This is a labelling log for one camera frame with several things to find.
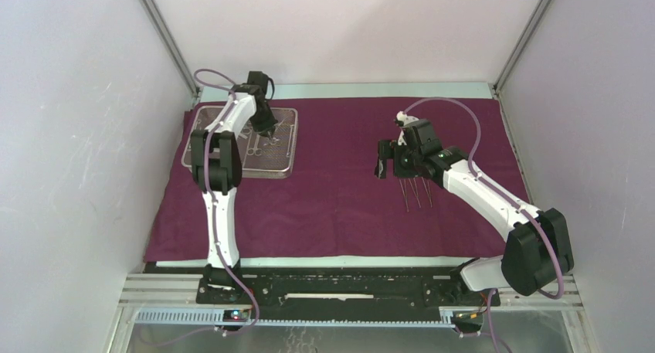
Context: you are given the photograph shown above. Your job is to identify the metal mesh instrument tray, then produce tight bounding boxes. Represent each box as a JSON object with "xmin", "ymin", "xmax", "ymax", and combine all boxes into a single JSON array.
[{"xmin": 181, "ymin": 104, "xmax": 298, "ymax": 179}]

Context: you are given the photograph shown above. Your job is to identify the magenta surgical wrap cloth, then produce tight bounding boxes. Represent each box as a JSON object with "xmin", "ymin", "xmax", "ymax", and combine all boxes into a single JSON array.
[{"xmin": 143, "ymin": 97, "xmax": 547, "ymax": 262}]

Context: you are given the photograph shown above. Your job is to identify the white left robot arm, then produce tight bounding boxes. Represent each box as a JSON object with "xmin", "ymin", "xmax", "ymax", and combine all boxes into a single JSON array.
[{"xmin": 189, "ymin": 68, "xmax": 277, "ymax": 304}]

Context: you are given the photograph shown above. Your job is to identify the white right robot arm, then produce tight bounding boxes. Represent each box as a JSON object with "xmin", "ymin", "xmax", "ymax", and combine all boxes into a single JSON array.
[{"xmin": 375, "ymin": 112, "xmax": 574, "ymax": 305}]

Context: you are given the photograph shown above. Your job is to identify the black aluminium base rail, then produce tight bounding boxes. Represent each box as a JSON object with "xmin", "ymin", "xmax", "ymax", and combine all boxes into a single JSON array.
[{"xmin": 107, "ymin": 270, "xmax": 595, "ymax": 337}]

